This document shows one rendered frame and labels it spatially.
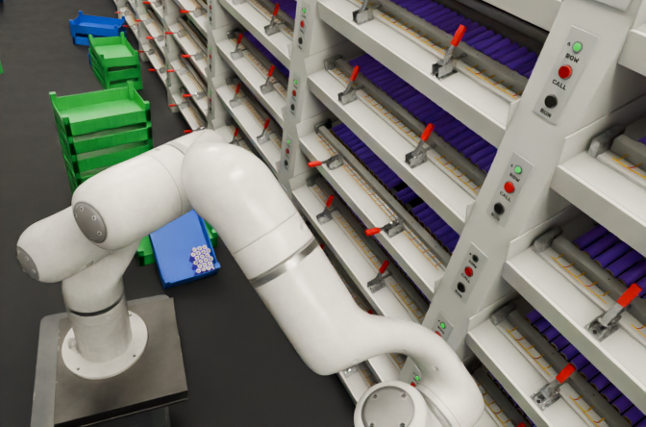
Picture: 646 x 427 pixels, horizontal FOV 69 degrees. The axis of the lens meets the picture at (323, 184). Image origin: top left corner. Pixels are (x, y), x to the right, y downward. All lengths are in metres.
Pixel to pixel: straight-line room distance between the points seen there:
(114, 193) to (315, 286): 0.27
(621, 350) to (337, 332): 0.43
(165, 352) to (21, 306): 0.74
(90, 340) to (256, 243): 0.75
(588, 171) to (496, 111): 0.17
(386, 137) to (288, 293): 0.59
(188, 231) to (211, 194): 1.39
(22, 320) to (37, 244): 0.91
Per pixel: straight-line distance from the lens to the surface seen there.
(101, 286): 1.10
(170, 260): 1.86
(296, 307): 0.53
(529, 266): 0.84
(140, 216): 0.62
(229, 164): 0.52
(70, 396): 1.27
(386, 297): 1.21
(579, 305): 0.82
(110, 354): 1.26
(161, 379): 1.25
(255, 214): 0.51
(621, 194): 0.72
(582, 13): 0.70
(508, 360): 0.96
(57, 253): 0.95
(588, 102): 0.70
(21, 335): 1.83
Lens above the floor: 1.40
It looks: 37 degrees down
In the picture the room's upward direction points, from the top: 10 degrees clockwise
